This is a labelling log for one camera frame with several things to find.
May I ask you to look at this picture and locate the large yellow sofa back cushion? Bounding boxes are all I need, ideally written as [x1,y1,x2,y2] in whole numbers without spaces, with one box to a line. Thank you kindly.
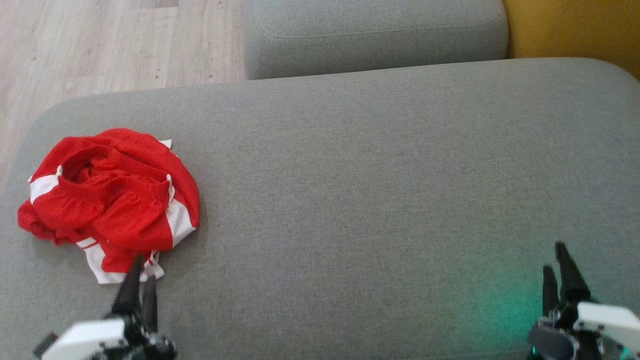
[502,0,640,82]

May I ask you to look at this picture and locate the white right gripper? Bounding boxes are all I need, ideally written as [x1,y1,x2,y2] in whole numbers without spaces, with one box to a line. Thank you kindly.
[527,241,640,360]

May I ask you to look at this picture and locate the red shirt with white sleeves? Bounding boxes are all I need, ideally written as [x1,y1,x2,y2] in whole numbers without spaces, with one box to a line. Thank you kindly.
[75,237,166,285]

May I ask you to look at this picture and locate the red shorts with white stripe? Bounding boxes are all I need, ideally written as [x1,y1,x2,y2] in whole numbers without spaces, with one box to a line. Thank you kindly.
[17,127,201,273]

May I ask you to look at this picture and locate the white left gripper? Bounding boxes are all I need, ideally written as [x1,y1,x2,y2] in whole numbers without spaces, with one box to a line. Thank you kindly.
[40,255,178,360]

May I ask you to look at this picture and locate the large grey sofa seat cushion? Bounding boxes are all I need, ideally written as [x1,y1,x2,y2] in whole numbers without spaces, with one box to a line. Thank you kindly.
[0,56,640,360]

